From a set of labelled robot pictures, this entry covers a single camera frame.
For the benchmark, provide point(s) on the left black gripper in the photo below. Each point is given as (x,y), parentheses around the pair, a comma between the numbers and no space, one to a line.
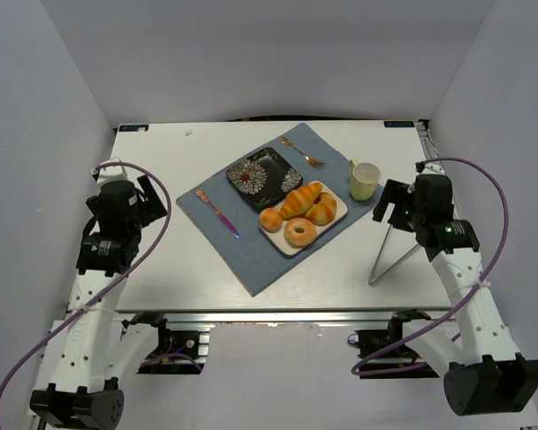
(151,202)

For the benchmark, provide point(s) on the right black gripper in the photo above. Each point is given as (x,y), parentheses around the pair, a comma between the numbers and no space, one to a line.
(390,204)

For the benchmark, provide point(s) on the metal tongs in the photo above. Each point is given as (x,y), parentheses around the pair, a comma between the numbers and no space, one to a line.
(380,269)

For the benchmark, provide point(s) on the ring doughnut bread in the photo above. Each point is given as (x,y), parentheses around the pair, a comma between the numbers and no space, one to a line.
(300,232)

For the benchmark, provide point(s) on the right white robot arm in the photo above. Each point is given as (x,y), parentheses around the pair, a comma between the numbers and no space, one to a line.
(486,373)

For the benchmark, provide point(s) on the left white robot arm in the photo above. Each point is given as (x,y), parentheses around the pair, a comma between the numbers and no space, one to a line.
(86,390)

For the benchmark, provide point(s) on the striped bread roll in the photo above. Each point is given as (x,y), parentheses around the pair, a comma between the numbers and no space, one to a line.
(323,211)

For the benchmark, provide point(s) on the striped croissant bread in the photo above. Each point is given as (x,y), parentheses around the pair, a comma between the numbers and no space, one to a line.
(299,200)

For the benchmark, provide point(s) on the pale green cup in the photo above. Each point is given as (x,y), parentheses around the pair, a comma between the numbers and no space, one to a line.
(364,178)

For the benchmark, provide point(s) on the left blue table label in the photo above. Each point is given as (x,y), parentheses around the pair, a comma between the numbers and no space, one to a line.
(133,128)

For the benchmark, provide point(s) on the blue table label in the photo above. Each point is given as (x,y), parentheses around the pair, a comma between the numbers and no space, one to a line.
(133,128)
(398,124)

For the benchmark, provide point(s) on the right blue table label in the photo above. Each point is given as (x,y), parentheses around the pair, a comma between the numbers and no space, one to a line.
(398,124)

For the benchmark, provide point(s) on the gold fork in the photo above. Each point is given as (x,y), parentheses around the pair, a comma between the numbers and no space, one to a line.
(311,161)

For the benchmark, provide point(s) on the black floral square plate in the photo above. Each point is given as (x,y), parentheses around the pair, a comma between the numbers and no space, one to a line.
(264,178)

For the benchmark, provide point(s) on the small round bun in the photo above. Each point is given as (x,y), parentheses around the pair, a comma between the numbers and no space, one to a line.
(270,220)

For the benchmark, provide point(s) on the rainbow knife with ornate handle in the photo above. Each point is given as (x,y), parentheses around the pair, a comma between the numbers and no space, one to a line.
(222,218)

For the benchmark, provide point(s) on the aluminium table frame rail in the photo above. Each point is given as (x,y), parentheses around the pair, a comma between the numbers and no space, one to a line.
(272,317)

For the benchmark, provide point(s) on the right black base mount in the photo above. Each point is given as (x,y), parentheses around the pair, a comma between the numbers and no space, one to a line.
(399,363)

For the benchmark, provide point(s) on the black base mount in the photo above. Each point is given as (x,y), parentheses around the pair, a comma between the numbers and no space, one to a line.
(178,351)
(399,363)

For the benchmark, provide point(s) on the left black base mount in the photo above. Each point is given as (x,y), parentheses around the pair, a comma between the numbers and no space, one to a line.
(178,351)

